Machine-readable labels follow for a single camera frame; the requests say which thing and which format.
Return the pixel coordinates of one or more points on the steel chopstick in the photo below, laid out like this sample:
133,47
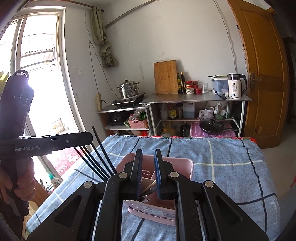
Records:
148,186

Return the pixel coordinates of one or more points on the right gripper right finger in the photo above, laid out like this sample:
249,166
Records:
202,210

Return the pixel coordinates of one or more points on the black induction cooker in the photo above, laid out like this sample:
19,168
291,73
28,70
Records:
130,101

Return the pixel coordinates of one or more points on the steel steamer pot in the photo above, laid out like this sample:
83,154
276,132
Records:
128,89

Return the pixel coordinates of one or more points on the pink plastic utensil basket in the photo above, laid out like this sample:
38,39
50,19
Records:
152,208

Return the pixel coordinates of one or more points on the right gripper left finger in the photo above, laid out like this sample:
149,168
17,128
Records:
93,211

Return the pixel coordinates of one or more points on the red lidded jar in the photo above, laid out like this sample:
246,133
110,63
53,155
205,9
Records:
189,87

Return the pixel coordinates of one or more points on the white electric kettle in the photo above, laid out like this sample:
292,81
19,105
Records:
237,85

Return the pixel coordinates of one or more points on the blue liquid plastic jug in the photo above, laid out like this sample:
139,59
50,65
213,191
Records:
189,110

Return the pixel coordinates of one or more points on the metal kitchen shelf table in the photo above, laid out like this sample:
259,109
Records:
200,100

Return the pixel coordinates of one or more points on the dark sauce bottle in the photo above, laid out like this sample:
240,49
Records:
182,79

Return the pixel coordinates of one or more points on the hanging beige curtain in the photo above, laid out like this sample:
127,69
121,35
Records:
100,38

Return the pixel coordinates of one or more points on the clear plastic storage box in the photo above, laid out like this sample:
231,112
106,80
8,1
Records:
220,83

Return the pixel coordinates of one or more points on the left human hand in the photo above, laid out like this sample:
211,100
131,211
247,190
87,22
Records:
26,184

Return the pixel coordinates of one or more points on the black chopstick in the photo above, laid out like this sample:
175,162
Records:
106,157
101,159
95,164
89,165

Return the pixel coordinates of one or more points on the blue checked tablecloth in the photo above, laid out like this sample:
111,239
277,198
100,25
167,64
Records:
235,166

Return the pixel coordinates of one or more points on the pink storage basket small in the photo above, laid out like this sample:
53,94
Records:
138,124

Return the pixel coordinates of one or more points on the clear drinking glass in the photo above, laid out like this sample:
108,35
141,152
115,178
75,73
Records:
205,88

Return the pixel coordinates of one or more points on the green capped detergent bottle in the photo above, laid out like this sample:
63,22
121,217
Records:
55,181

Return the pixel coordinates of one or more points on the wooden cutting board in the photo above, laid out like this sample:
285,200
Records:
165,77

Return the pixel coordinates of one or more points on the black frying pan with lid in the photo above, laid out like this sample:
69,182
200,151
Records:
212,126

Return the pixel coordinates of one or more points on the low metal stove stand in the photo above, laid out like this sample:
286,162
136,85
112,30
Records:
115,120

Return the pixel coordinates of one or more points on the wooden door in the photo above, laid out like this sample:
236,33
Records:
268,77

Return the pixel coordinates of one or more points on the red floor mat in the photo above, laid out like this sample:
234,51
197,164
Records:
62,160

